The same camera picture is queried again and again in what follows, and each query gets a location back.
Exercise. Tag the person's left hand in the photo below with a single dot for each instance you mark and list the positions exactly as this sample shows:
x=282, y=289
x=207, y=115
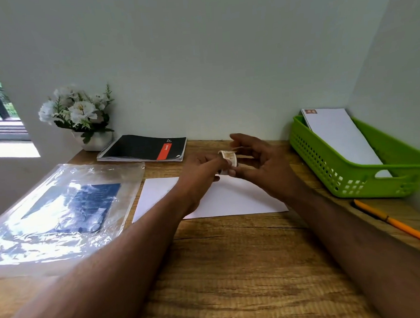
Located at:
x=197, y=179

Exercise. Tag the white artificial flowers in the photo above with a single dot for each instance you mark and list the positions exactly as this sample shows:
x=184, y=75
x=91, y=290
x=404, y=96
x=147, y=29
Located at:
x=79, y=111

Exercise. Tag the white envelope with red mark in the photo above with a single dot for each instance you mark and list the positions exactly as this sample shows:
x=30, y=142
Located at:
x=338, y=136

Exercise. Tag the green plastic basket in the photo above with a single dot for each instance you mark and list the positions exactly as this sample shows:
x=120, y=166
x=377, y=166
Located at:
x=341, y=176

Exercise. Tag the white flower pot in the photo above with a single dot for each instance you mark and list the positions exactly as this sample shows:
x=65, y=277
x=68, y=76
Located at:
x=98, y=141

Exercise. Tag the small beige postage stamp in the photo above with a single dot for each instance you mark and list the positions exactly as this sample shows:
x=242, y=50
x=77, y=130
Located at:
x=228, y=157

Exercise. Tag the person's right hand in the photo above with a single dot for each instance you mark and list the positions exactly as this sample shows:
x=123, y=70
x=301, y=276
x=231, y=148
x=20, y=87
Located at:
x=274, y=171

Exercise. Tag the person's left fingers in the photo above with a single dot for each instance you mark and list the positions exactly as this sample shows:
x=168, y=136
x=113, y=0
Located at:
x=215, y=165

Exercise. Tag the person's right thumb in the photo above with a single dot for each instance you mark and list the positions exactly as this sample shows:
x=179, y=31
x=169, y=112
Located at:
x=244, y=173

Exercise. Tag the dark blue sheet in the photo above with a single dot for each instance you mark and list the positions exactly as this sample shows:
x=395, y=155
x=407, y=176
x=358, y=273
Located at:
x=82, y=206

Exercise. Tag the person's left forearm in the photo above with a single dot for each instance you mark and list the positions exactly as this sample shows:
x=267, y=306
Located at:
x=96, y=275

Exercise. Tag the person's right forearm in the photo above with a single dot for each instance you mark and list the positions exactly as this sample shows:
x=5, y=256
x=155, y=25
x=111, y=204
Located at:
x=362, y=258

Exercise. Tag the white paper envelope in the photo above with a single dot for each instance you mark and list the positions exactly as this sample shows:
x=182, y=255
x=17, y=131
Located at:
x=233, y=198

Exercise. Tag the orange pencil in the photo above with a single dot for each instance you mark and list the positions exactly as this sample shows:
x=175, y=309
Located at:
x=396, y=223

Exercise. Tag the black spiral notebook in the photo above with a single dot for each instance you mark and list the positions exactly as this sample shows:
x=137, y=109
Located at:
x=139, y=147

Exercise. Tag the clear plastic sleeve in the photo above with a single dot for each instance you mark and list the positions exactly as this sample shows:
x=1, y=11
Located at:
x=31, y=243

